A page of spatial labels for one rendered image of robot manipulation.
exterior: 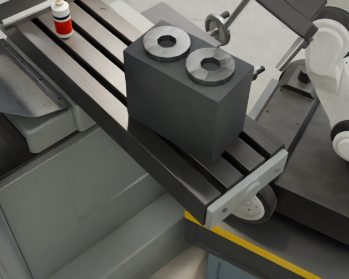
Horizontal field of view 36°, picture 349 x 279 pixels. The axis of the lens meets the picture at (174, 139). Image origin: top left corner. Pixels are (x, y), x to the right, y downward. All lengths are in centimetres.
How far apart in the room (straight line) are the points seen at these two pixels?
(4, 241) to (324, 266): 89
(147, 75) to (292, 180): 70
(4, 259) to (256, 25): 195
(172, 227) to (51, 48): 84
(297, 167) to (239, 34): 140
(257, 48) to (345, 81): 140
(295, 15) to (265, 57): 193
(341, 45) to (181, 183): 52
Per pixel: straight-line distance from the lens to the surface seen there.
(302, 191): 156
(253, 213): 163
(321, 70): 138
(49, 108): 128
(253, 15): 301
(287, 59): 85
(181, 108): 100
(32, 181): 141
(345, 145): 153
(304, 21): 84
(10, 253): 149
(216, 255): 181
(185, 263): 203
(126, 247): 184
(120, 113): 116
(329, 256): 167
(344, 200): 157
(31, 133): 131
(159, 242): 188
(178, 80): 96
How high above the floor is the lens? 183
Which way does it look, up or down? 51 degrees down
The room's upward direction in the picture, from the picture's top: 1 degrees clockwise
